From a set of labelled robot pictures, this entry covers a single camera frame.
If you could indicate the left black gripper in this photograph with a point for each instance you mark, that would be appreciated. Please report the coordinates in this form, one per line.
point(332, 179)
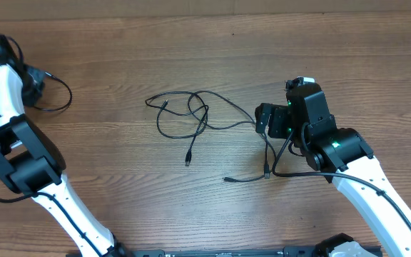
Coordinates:
point(40, 74)

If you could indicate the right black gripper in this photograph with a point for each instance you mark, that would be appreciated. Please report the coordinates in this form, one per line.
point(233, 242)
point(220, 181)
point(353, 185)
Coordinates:
point(278, 116)

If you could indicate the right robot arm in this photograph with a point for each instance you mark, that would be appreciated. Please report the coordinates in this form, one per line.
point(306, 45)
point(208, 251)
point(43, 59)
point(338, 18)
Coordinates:
point(342, 157)

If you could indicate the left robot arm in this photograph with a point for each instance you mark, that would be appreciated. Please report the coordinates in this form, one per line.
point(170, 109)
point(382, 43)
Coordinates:
point(31, 166)

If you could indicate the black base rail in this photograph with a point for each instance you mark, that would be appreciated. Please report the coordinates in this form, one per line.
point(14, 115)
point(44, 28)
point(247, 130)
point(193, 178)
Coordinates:
point(287, 251)

